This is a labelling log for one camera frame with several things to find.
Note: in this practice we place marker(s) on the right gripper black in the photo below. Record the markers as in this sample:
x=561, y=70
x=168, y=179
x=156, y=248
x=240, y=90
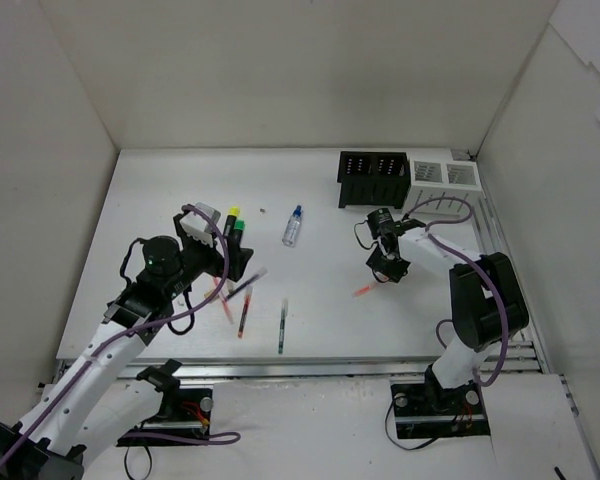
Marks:
x=387, y=264

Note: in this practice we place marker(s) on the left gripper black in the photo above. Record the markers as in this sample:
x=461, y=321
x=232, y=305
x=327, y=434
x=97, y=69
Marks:
x=219, y=252

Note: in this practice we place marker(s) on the orange translucent highlighter pen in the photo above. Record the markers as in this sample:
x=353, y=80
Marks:
x=366, y=289

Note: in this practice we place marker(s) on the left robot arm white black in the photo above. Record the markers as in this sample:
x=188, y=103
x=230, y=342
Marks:
x=71, y=425

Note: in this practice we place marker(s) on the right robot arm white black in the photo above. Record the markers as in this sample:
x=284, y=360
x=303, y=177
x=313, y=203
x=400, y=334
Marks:
x=487, y=304

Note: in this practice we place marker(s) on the green cap highlighter marker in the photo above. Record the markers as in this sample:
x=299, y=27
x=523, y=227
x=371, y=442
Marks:
x=237, y=233

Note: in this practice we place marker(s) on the pink translucent pen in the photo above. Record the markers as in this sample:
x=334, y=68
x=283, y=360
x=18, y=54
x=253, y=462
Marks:
x=224, y=303

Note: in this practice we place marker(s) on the yellow cap highlighter marker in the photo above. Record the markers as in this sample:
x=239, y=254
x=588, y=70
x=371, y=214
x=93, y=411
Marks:
x=231, y=218

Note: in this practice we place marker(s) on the red ink pen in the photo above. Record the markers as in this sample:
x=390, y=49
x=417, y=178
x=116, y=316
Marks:
x=245, y=310

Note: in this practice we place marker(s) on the black ink pen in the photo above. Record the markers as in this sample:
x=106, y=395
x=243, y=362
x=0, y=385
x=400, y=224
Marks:
x=249, y=282

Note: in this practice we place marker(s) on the black slotted pen holder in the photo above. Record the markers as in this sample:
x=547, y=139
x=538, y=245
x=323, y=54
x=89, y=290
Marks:
x=373, y=179

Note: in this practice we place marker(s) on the white slotted pen holder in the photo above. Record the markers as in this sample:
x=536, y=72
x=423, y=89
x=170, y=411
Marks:
x=443, y=187

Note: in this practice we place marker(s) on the small blue cap spray bottle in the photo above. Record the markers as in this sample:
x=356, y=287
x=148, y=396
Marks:
x=293, y=226

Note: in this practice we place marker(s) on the green ink pen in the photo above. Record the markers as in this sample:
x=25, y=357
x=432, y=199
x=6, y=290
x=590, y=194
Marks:
x=282, y=325

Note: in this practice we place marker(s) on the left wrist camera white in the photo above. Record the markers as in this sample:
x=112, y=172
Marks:
x=198, y=228

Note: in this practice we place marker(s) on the aluminium rail front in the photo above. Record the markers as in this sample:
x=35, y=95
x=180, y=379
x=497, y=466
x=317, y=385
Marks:
x=523, y=361

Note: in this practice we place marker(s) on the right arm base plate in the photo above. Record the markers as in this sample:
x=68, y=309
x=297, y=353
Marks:
x=421, y=412

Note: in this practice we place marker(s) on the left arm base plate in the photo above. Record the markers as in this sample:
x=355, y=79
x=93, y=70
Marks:
x=188, y=416

